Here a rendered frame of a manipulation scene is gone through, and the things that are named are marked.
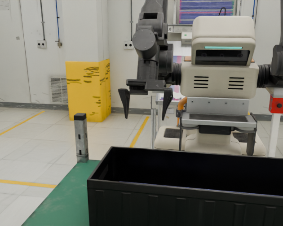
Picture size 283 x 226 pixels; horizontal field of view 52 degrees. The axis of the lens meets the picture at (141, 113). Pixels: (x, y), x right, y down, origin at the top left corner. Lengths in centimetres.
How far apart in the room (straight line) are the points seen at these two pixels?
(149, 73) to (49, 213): 41
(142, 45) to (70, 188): 40
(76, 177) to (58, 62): 425
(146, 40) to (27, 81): 470
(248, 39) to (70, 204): 73
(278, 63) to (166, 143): 69
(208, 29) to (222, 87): 21
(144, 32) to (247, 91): 52
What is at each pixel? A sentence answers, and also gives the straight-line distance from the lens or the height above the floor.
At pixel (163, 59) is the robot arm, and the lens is 97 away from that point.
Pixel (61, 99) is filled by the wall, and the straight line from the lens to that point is 510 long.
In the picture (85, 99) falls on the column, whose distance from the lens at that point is 435.
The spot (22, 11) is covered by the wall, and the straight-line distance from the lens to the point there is 526.
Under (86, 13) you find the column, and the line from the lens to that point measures 422.
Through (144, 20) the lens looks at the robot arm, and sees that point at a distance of 82.
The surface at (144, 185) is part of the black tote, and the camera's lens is 55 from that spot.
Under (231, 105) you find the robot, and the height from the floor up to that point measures 108.
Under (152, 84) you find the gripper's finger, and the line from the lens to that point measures 74.
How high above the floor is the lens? 134
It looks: 16 degrees down
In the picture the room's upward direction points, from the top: straight up
